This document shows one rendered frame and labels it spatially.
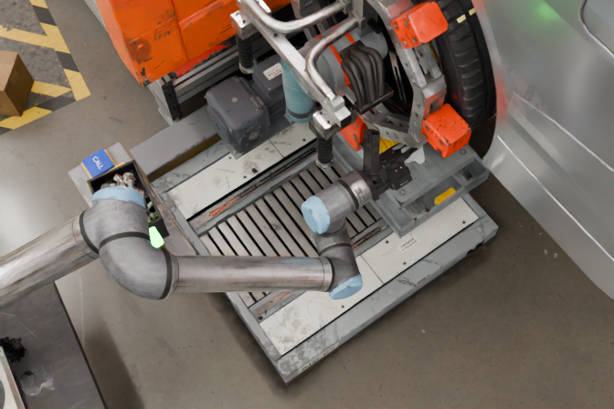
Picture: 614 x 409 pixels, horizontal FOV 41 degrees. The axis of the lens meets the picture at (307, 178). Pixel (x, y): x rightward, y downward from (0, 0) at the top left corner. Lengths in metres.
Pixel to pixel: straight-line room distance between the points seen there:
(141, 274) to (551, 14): 0.99
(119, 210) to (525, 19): 0.95
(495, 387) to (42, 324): 1.34
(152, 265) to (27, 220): 1.16
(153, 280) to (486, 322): 1.21
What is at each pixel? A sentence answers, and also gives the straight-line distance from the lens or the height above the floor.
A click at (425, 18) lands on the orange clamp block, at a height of 1.15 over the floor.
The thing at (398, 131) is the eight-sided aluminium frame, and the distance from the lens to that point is 2.07.
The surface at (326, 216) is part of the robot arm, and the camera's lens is 2.03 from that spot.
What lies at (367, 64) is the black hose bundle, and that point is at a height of 1.04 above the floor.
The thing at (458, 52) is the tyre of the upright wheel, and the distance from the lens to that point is 1.81.
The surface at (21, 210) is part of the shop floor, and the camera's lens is 2.96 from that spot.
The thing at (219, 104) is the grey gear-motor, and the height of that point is 0.40.
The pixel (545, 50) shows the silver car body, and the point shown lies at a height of 1.27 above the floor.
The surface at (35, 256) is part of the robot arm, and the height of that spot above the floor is 0.76.
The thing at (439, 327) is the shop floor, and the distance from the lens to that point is 2.64.
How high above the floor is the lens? 2.51
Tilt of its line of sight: 63 degrees down
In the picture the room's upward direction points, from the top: 4 degrees counter-clockwise
